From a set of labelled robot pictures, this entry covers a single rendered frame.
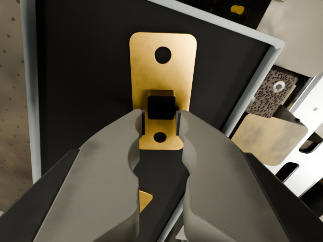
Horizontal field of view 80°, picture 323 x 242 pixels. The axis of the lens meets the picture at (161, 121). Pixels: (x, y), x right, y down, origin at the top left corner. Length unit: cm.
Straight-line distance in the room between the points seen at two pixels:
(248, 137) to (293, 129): 5
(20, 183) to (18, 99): 44
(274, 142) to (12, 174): 99
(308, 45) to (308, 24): 2
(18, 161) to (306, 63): 96
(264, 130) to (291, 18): 13
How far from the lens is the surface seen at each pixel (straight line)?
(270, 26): 22
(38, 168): 19
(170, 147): 15
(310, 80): 37
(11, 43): 72
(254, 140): 28
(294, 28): 24
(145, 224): 24
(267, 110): 24
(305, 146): 48
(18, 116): 83
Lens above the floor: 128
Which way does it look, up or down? 57 degrees down
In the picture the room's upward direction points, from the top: 179 degrees clockwise
